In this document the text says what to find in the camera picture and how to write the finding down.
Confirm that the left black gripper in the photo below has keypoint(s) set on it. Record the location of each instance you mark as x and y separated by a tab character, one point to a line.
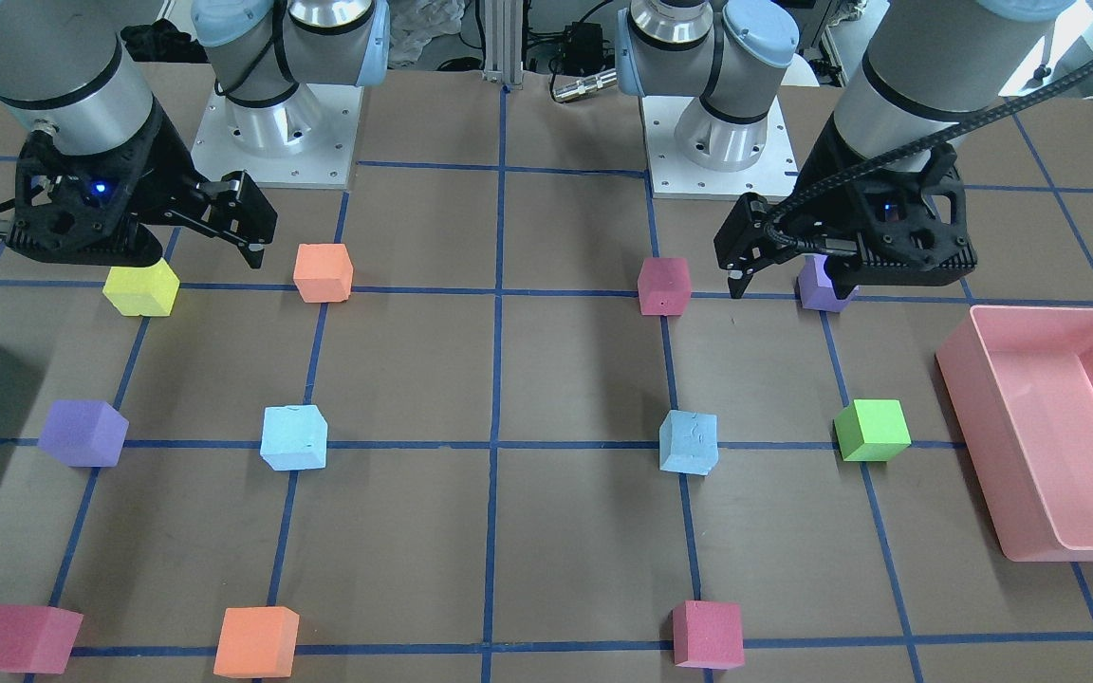
824	173

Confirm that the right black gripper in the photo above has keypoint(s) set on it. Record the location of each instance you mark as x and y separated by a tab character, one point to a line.
159	155

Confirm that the light blue foam block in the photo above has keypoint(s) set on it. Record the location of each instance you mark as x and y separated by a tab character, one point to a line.
294	438

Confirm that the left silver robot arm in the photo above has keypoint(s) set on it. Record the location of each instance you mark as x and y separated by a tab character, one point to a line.
929	74

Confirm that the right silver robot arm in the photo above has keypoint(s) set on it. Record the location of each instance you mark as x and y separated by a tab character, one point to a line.
64	64

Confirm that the dark pink foam block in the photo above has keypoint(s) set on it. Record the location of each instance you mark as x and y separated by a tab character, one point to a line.
37	639
708	635
664	287

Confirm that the purple foam block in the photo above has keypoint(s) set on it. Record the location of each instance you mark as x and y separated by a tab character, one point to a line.
83	433
816	291

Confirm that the orange foam block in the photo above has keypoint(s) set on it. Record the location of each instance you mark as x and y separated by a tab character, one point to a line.
323	273
257	643

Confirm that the yellow foam block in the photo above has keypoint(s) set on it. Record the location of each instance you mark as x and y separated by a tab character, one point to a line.
142	292

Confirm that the green foam block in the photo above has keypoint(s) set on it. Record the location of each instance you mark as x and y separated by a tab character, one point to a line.
871	430

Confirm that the black power adapter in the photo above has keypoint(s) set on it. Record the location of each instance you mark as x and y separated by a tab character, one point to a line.
582	52

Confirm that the pink plastic bin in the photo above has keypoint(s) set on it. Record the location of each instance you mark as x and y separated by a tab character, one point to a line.
1021	382

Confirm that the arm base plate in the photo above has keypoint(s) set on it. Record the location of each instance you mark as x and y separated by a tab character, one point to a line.
670	142
319	142

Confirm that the aluminium frame post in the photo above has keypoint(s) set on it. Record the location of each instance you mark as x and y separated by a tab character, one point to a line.
503	55

